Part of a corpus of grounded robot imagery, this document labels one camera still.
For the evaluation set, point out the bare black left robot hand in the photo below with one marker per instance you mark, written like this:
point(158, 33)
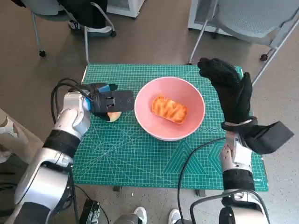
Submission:
point(93, 87)

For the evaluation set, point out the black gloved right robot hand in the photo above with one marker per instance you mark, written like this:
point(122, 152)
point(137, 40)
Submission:
point(233, 93)

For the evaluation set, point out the pale round toy bread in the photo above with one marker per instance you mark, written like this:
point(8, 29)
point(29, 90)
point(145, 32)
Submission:
point(115, 117)

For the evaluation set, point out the pink bowl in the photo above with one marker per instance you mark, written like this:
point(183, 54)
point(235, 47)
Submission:
point(144, 112)

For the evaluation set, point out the striped toy bread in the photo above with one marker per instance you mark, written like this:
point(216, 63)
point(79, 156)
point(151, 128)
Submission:
point(169, 109)

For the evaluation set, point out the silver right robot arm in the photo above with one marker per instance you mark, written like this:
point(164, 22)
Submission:
point(238, 158)

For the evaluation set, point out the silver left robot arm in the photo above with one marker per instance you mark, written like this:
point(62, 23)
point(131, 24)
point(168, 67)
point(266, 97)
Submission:
point(70, 119)

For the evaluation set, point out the person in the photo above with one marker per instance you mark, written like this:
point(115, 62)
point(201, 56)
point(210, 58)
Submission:
point(86, 11)
point(21, 140)

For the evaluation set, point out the grey mesh-back chair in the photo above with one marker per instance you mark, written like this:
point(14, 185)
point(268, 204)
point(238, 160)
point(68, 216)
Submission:
point(252, 16)

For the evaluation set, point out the green cutting mat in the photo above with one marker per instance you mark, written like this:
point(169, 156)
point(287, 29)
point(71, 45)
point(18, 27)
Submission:
point(128, 158)

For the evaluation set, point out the small white cabinet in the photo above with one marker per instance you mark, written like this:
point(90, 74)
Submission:
point(122, 7)

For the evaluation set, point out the white cabinet with mesh front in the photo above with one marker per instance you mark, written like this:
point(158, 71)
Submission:
point(198, 14)

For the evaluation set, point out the grey office chair with castors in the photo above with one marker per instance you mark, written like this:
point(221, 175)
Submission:
point(46, 11)

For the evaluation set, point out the black electronics box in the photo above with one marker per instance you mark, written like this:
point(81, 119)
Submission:
point(90, 212)

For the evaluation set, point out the grey rounded robot body part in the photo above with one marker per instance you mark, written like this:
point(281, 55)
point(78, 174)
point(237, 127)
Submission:
point(126, 220)

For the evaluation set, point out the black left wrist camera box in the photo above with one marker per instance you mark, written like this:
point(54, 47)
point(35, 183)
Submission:
point(116, 100)

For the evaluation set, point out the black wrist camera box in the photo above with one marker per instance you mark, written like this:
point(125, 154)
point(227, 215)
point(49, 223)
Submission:
point(271, 137)
point(116, 100)

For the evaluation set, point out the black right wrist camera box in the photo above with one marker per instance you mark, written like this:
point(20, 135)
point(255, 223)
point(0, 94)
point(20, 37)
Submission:
point(271, 137)

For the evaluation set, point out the black table bracket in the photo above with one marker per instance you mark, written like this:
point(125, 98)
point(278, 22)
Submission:
point(200, 192)
point(117, 188)

